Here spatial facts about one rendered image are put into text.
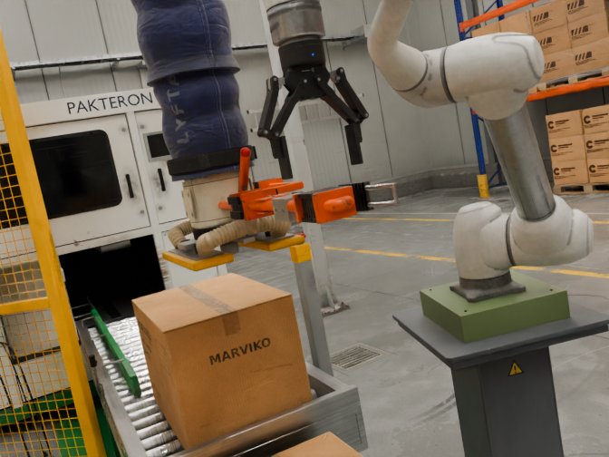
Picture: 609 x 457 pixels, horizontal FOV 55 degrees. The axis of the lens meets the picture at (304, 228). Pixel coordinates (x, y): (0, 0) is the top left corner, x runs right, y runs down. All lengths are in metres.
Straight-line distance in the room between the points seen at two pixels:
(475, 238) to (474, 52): 0.63
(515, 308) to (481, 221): 0.27
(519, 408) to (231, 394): 0.87
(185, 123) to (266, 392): 0.84
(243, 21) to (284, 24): 10.91
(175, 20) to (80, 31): 9.50
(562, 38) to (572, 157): 1.72
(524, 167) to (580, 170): 8.05
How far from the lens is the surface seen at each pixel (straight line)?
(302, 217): 1.01
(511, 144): 1.51
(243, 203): 1.26
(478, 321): 1.74
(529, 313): 1.81
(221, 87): 1.47
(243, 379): 1.79
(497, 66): 1.36
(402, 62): 1.32
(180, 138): 1.46
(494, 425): 1.94
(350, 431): 1.95
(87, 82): 10.77
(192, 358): 1.73
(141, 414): 2.32
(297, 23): 0.97
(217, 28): 1.50
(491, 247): 1.80
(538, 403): 1.98
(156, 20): 1.50
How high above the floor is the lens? 1.36
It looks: 7 degrees down
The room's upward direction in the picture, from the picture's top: 11 degrees counter-clockwise
